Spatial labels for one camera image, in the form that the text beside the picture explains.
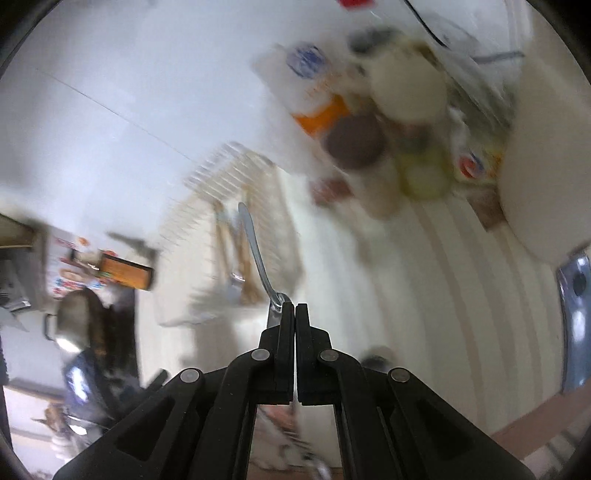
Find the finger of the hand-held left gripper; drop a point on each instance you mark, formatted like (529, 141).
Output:
(77, 384)

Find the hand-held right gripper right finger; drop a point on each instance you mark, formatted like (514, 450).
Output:
(304, 332)

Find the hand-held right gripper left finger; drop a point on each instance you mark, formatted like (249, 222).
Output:
(281, 332)

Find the metal spoon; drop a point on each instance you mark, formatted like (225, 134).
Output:
(256, 249)
(238, 278)

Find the clear plastic container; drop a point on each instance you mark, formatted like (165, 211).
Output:
(194, 295)

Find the black gas stove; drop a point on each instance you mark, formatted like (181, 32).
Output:
(121, 327)

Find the striped cat print mat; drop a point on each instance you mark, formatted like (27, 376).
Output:
(415, 300)

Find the dark soy sauce bottle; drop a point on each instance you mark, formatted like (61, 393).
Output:
(124, 274)

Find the black range hood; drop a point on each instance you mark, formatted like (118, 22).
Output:
(14, 235)

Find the spice jar with brown contents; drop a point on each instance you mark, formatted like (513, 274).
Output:
(355, 141)

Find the small brown box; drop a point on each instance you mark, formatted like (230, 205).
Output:
(488, 208)

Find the packet with red swirl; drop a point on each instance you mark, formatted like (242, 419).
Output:
(475, 164)

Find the white bottle with orange label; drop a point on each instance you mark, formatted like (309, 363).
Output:
(314, 92)

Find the cream round lid container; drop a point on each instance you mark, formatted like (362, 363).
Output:
(408, 92)

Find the blue smartphone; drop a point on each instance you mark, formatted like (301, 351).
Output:
(575, 323)

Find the white electric kettle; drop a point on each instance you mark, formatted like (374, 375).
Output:
(545, 161)

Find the colourful wall stickers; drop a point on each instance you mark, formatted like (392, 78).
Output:
(64, 272)

